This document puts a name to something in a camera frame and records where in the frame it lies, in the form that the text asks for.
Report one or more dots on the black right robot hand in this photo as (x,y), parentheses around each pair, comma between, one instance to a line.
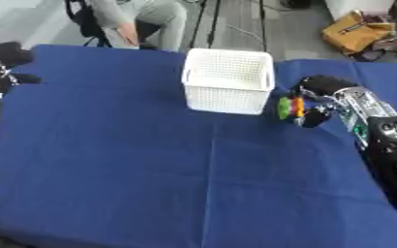
(326,84)

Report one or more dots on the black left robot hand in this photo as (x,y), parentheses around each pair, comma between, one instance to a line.
(4,63)

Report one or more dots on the green orange toy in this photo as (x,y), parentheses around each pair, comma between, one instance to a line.
(292,107)

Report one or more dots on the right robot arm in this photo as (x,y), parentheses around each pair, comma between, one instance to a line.
(384,135)

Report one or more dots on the yellow bag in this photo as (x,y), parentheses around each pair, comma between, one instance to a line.
(355,34)

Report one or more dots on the white perforated plastic basket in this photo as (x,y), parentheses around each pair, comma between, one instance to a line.
(228,81)

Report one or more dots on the black tripod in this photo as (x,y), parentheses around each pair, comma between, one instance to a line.
(224,22)

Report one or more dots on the person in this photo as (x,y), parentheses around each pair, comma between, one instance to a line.
(141,20)

